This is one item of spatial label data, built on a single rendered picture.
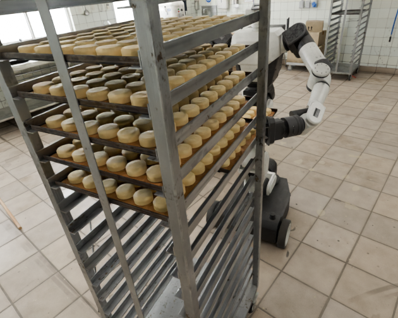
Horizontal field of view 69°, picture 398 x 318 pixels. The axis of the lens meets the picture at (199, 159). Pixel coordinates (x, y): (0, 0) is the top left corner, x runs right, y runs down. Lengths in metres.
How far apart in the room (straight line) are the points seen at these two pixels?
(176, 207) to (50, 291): 1.70
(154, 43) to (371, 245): 2.10
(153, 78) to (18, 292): 2.02
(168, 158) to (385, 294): 1.76
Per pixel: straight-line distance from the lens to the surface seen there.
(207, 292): 1.11
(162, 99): 0.50
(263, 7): 1.04
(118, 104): 0.59
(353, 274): 2.14
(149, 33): 0.48
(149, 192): 0.76
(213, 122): 0.88
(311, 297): 1.97
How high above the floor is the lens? 1.60
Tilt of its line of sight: 31 degrees down
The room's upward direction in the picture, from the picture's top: 5 degrees counter-clockwise
